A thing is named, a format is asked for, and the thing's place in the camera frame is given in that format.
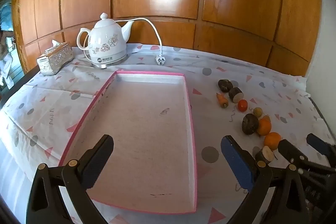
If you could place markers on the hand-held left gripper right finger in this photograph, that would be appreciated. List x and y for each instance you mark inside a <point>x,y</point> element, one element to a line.
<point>236,161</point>

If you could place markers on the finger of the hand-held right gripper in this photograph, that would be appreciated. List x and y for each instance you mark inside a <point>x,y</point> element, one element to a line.
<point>320,145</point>
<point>287,149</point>

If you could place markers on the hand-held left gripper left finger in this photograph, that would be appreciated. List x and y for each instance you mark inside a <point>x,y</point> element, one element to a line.
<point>101,150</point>

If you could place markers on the orange tangerine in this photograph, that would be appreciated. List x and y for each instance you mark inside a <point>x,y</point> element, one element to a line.
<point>273,140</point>
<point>264,126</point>

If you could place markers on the small cut taro piece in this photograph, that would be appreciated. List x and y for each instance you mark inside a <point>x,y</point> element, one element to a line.
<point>265,154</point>

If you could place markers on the dark round taro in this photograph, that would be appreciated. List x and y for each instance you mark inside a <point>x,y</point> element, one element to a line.
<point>249,123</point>

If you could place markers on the small yellow round fruit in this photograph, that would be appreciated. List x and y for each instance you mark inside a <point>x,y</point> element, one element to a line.
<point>258,112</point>

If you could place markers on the pink shallow tray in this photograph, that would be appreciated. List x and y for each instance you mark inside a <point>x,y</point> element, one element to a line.
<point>144,121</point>

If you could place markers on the small orange carrot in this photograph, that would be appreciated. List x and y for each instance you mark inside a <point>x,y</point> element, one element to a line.
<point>221,100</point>

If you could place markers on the large cut taro piece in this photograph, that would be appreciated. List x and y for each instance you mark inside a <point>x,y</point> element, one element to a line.
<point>235,95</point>

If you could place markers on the red tomato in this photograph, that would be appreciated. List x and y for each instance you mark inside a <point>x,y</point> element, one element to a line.
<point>242,105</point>

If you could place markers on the patterned white tablecloth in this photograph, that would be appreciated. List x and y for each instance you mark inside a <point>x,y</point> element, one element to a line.
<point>39,108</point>

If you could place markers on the dark whole water chestnut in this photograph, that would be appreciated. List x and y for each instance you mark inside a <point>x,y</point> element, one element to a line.
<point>225,85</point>

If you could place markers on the silver kettle base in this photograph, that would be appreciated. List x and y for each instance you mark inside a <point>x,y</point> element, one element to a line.
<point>105,66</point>

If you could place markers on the silver embossed tissue box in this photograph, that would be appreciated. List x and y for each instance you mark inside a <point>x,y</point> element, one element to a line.
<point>55,57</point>

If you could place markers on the white floral ceramic kettle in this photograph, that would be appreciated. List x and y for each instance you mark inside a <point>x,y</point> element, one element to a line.
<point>105,43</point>

